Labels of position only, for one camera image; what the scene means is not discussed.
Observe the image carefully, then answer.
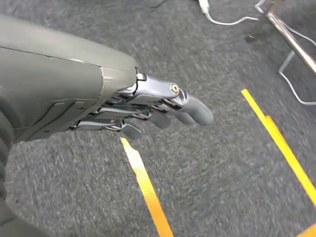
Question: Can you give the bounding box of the white power strip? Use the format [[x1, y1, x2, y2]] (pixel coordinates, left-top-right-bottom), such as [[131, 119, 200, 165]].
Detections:
[[198, 0, 210, 14]]

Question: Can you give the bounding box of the white power strip cable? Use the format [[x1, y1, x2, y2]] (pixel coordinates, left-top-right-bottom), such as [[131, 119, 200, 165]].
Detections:
[[204, 11, 316, 106]]

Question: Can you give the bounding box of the yellow floor tape strip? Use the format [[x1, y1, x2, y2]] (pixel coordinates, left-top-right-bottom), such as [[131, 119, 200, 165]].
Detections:
[[296, 223, 316, 237]]

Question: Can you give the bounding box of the stainless steel workbench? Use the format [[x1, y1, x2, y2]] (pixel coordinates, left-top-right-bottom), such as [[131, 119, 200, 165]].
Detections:
[[244, 0, 316, 78]]

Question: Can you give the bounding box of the black floor cable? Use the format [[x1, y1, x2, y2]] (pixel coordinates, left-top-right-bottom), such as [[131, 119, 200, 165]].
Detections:
[[150, 0, 169, 9]]

